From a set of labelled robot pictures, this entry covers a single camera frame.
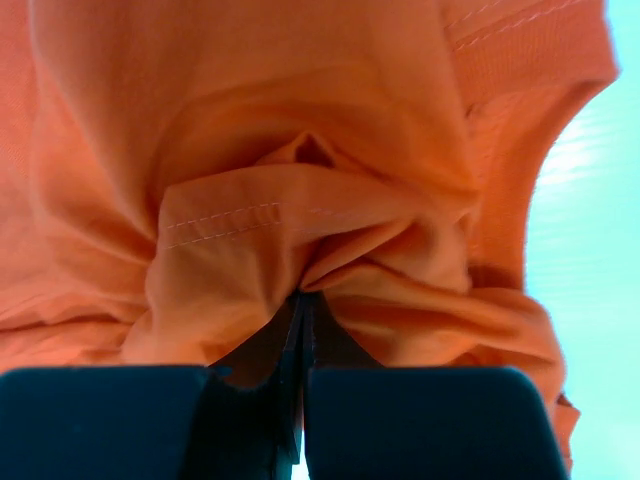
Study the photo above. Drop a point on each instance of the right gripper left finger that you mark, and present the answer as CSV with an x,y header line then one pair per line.
x,y
239,418

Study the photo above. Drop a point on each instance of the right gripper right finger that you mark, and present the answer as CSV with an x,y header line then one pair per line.
x,y
365,421

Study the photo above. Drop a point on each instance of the orange t shirt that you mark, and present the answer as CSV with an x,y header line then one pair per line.
x,y
171,171

